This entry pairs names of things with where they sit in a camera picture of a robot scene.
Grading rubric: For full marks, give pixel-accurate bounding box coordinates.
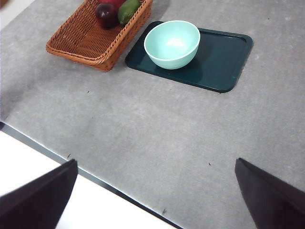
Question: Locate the teal bowl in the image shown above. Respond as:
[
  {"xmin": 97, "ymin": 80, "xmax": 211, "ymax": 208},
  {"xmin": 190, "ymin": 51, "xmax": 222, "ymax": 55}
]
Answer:
[{"xmin": 143, "ymin": 20, "xmax": 201, "ymax": 71}]

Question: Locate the dark purple plum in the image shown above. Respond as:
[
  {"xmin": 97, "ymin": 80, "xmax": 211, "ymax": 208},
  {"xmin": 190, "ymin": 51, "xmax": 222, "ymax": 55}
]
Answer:
[{"xmin": 95, "ymin": 2, "xmax": 119, "ymax": 30}]

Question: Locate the brown wicker basket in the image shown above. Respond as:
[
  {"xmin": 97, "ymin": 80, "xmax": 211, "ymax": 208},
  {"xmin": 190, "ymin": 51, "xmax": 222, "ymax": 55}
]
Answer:
[{"xmin": 45, "ymin": 0, "xmax": 153, "ymax": 72}]

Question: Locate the red apple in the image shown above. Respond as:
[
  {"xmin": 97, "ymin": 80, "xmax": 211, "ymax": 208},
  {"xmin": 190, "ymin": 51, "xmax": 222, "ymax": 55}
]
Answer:
[{"xmin": 98, "ymin": 0, "xmax": 127, "ymax": 10}]

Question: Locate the dark rectangular tray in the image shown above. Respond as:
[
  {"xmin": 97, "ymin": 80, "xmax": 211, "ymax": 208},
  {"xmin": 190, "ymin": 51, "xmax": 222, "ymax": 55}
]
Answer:
[{"xmin": 124, "ymin": 21, "xmax": 254, "ymax": 94}]

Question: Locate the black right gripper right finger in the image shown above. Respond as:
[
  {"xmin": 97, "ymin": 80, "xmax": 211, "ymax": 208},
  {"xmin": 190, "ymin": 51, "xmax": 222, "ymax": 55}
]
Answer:
[{"xmin": 234, "ymin": 157, "xmax": 305, "ymax": 229}]

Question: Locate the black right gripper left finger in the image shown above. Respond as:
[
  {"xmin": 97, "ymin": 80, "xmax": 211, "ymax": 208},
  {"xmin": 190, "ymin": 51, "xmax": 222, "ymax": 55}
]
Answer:
[{"xmin": 0, "ymin": 158, "xmax": 79, "ymax": 229}]

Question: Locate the green fruit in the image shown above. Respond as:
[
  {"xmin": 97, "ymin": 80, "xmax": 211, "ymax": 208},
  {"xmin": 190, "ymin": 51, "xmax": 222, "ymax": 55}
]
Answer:
[{"xmin": 117, "ymin": 0, "xmax": 142, "ymax": 26}]

